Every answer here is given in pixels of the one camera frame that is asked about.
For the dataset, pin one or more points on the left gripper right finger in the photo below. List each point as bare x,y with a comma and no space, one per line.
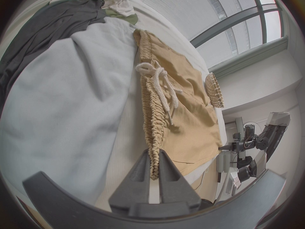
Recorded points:
181,194

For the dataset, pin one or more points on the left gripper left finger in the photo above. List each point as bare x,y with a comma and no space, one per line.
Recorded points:
128,192

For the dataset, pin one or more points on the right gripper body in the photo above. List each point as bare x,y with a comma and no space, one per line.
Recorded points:
237,146

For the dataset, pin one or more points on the tan shorts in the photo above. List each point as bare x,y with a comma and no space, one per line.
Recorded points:
190,108

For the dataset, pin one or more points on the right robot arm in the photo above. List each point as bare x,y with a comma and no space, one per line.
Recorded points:
278,120

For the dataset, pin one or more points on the bed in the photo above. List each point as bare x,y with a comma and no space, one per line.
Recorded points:
124,139

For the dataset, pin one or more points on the round woven basket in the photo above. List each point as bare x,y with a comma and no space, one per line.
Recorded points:
213,89

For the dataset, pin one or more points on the pale blue garment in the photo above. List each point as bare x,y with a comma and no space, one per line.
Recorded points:
66,104

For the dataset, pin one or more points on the green garment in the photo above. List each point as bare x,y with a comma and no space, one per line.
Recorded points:
129,19

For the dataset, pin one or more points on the black garment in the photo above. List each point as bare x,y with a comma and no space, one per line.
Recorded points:
47,32

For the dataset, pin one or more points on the white garment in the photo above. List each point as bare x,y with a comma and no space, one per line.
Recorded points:
119,3

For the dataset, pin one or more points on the blue-green curtain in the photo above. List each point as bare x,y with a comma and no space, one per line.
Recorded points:
250,56

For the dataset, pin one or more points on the window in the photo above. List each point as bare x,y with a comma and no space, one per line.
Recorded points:
214,3

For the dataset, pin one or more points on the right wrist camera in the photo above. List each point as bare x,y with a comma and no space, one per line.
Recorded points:
236,136

